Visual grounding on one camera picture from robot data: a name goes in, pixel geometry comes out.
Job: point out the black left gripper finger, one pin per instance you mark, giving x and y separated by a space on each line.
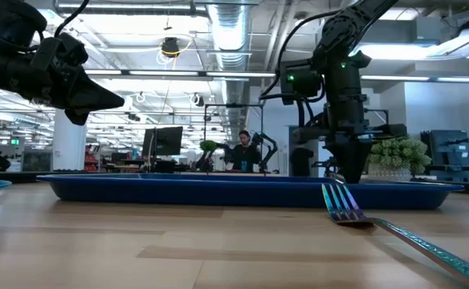
77 116
94 98

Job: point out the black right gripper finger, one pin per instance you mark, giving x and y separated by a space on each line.
341 158
359 158

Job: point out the iridescent metal fork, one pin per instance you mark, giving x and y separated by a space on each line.
345 206

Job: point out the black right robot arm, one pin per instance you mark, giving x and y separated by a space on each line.
341 36

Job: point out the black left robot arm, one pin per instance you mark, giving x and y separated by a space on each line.
1 24

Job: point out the black background robot arm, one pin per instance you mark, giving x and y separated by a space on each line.
270 146

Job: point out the blue plastic tray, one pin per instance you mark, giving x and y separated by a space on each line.
218 192

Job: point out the white round pillar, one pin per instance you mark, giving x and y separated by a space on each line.
69 140

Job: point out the green plant in white pot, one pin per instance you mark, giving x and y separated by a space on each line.
399 154

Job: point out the black computer monitor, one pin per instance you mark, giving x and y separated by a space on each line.
164 141

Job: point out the dark robot workstation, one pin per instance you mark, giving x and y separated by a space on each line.
451 154

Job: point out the person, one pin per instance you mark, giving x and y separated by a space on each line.
245 154

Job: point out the green background plant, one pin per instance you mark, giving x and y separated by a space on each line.
208 145

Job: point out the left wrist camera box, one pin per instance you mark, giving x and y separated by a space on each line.
59 50

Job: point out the overhead black camera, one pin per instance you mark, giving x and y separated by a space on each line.
170 47

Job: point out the silver ventilation duct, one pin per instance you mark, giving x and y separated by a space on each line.
230 40

